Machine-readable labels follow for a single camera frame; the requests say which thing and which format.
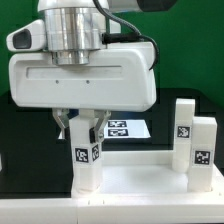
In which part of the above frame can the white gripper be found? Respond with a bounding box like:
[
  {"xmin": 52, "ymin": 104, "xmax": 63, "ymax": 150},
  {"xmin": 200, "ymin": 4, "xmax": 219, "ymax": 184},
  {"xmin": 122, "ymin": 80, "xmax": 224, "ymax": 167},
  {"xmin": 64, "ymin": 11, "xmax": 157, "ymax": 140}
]
[{"xmin": 9, "ymin": 42, "xmax": 156, "ymax": 143}]

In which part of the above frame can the white desk tabletop tray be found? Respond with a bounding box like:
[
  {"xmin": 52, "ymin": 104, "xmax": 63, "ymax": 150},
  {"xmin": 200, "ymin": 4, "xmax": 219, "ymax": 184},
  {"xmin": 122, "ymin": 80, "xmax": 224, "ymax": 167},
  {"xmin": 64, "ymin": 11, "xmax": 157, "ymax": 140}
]
[{"xmin": 71, "ymin": 151, "xmax": 224, "ymax": 204}]

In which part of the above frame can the white marker sheet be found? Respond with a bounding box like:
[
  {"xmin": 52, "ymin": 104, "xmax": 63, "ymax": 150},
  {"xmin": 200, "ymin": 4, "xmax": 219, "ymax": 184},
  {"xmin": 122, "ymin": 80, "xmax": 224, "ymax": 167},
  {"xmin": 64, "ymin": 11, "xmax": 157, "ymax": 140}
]
[{"xmin": 58, "ymin": 119, "xmax": 152, "ymax": 140}]

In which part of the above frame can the white L-shaped fence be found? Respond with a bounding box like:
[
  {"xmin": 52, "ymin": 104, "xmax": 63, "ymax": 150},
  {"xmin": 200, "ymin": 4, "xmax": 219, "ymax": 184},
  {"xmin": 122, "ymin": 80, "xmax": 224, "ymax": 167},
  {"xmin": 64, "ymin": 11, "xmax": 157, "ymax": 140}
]
[{"xmin": 0, "ymin": 150, "xmax": 224, "ymax": 224}]

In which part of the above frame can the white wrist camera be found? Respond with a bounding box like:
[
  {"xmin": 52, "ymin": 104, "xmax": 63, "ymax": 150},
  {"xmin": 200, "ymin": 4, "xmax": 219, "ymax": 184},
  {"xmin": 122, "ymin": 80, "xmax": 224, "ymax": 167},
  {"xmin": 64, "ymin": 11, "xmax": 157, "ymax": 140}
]
[{"xmin": 6, "ymin": 19, "xmax": 47, "ymax": 52}]

